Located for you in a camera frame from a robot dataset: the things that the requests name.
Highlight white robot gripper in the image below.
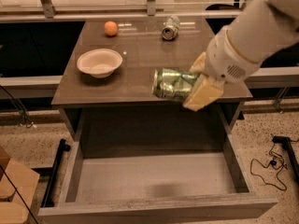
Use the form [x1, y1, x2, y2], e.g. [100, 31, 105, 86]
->
[183, 25, 261, 111]

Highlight green soda can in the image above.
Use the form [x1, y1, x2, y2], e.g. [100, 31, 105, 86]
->
[152, 68, 198, 103]

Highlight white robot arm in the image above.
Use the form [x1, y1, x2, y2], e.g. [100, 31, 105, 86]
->
[183, 0, 299, 111]

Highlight silver crushed can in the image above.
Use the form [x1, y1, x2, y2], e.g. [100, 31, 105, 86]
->
[162, 15, 180, 40]

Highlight open grey top drawer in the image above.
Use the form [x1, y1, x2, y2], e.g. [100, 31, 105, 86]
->
[39, 105, 277, 224]

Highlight grey cabinet desk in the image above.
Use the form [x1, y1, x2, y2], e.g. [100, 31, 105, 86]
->
[50, 16, 254, 142]

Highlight white paper bowl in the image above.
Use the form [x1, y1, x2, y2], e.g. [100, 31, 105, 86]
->
[77, 49, 122, 78]

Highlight orange fruit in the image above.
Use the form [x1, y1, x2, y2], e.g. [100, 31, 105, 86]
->
[104, 21, 118, 36]

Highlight black floor bar right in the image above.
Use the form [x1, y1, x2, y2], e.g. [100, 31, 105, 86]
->
[272, 135, 299, 184]

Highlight black floor bar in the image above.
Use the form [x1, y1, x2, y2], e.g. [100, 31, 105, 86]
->
[41, 139, 71, 207]
[272, 135, 299, 184]

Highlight black floor bar left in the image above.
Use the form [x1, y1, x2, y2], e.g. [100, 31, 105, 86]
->
[41, 139, 71, 207]

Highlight cardboard box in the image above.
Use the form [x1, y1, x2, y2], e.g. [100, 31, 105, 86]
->
[0, 147, 39, 224]

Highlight black cable on floor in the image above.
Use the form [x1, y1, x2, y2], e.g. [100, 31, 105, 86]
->
[249, 143, 289, 192]

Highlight black cables at left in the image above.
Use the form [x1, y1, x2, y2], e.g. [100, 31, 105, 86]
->
[0, 84, 37, 129]

